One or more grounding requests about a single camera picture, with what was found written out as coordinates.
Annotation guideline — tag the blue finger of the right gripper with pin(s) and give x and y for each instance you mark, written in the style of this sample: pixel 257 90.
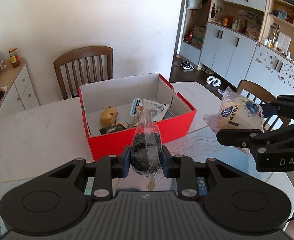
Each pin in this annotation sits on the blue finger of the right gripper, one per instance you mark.
pixel 236 137
pixel 269 110

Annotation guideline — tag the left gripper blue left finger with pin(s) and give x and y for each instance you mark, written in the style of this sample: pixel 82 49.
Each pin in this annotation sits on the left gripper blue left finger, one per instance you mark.
pixel 124 162

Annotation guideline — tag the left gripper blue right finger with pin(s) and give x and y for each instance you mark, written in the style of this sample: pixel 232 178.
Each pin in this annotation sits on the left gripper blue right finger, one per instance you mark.
pixel 166 162

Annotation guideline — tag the clear bag dark snack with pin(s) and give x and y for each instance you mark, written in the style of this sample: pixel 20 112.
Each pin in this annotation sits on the clear bag dark snack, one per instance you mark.
pixel 146 147

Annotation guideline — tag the bread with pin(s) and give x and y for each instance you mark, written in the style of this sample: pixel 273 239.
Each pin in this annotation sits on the bread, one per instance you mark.
pixel 236 112

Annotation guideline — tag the black snack packet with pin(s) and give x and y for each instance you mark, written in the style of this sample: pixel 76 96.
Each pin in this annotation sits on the black snack packet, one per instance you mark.
pixel 112 129

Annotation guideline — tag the yellow plush toy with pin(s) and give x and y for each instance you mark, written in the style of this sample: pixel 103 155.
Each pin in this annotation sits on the yellow plush toy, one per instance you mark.
pixel 108 117

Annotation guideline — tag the white seafood snack packet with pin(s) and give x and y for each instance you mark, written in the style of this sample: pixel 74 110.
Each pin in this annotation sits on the white seafood snack packet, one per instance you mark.
pixel 159 110

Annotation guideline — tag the silver foil snack bag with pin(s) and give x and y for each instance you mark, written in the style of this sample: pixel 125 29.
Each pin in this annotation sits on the silver foil snack bag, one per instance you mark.
pixel 138 111

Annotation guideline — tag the brown wooden chair right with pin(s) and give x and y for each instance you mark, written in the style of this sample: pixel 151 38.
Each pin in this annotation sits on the brown wooden chair right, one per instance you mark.
pixel 260 95

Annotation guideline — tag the brown wooden chair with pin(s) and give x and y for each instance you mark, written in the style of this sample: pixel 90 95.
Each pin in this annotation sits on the brown wooden chair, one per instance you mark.
pixel 260 95
pixel 83 66

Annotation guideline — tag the white slippers pair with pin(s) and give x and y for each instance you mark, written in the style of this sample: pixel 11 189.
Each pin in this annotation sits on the white slippers pair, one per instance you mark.
pixel 213 81

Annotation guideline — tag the red cardboard box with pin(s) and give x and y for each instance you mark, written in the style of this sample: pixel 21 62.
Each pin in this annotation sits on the red cardboard box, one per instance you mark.
pixel 120 93

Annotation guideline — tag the dark sneakers pair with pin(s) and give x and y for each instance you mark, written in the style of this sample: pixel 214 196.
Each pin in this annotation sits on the dark sneakers pair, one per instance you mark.
pixel 186 65

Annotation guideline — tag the brown wooden chair back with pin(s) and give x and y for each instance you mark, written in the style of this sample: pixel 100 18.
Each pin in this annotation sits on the brown wooden chair back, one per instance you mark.
pixel 83 66

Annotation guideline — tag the white drawer sideboard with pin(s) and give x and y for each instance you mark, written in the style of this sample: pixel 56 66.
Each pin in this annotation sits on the white drawer sideboard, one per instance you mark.
pixel 19 94

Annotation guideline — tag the hanging tote bag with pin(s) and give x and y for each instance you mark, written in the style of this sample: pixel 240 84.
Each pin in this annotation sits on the hanging tote bag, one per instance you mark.
pixel 194 4

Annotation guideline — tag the sauce jar red lid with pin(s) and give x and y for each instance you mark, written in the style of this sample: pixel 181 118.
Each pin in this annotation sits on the sauce jar red lid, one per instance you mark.
pixel 14 58

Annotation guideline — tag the grey wall cabinet unit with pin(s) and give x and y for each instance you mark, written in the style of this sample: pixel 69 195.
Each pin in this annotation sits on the grey wall cabinet unit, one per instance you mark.
pixel 241 40

